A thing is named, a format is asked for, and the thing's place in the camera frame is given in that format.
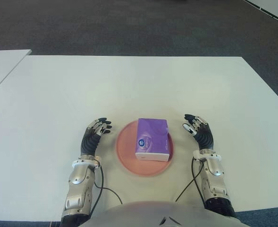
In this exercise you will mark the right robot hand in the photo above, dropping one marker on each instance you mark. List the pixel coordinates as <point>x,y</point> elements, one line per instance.
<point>203,137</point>

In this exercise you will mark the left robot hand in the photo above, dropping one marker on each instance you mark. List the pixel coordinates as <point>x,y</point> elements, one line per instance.
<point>91,139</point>

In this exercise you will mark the purple tissue paper pack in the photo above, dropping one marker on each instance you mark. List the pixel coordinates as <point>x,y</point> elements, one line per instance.
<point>153,139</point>

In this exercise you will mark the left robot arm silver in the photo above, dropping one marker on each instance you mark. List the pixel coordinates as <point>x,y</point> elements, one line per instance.
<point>80,184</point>

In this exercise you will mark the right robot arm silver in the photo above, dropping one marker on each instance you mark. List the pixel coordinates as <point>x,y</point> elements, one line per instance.
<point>214,179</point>

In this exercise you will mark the pink round plate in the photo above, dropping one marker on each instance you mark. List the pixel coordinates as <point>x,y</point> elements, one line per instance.
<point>127,151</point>

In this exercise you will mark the grey robot torso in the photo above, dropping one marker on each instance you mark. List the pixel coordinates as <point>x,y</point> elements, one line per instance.
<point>153,215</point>

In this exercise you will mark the adjacent white table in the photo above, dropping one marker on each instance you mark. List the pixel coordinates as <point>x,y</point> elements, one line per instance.
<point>1,66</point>

